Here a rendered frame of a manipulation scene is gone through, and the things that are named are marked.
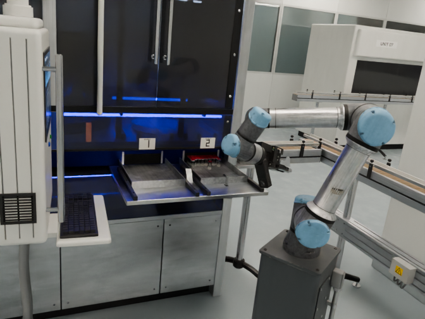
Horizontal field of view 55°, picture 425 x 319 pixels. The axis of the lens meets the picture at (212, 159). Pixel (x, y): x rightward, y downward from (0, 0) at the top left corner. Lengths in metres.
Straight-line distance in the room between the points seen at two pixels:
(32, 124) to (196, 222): 1.24
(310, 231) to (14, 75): 1.10
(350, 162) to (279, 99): 6.52
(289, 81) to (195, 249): 5.85
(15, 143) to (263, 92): 6.50
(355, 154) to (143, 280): 1.51
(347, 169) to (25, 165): 1.09
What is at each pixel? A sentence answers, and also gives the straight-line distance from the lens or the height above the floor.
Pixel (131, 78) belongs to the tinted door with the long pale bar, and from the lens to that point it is 2.05.
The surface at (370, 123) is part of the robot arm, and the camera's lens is 1.38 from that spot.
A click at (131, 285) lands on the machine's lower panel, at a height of 0.18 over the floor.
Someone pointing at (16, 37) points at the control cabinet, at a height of 1.52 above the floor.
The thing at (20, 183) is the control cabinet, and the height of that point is 1.04.
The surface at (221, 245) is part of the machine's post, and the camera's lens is 2.54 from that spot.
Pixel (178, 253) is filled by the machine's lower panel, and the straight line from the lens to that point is 2.45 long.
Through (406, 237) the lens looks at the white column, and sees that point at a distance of 3.20.
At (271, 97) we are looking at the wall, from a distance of 7.79.
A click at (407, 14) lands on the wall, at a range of 9.64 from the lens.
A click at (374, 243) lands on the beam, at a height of 0.53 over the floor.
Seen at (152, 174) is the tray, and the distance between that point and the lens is 2.09.
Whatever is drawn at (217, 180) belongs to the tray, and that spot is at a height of 0.90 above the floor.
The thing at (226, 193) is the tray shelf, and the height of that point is 0.88.
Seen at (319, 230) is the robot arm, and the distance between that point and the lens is 1.46.
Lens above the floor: 1.58
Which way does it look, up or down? 17 degrees down
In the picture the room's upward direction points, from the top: 6 degrees clockwise
